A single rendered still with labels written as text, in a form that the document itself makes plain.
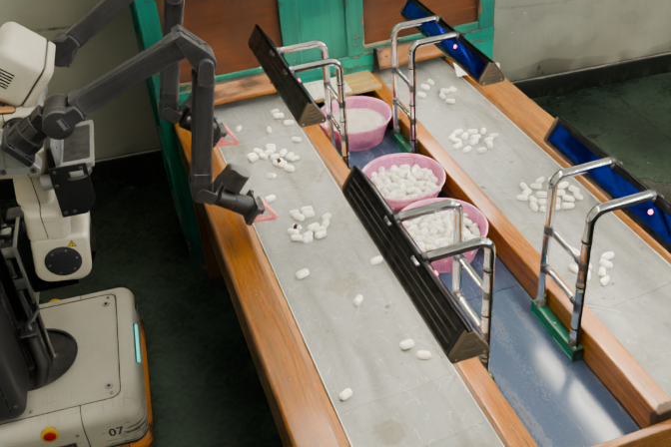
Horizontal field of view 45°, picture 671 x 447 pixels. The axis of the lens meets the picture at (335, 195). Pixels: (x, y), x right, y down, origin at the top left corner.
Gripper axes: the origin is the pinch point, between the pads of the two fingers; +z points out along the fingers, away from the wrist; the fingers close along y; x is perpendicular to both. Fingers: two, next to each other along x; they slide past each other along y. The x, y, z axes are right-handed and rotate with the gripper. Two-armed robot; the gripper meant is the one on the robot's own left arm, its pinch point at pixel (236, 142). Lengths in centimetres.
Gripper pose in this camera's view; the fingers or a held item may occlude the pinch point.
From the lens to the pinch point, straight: 261.8
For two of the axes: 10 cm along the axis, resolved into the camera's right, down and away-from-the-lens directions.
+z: 7.6, 3.4, 5.5
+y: -3.4, -5.2, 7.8
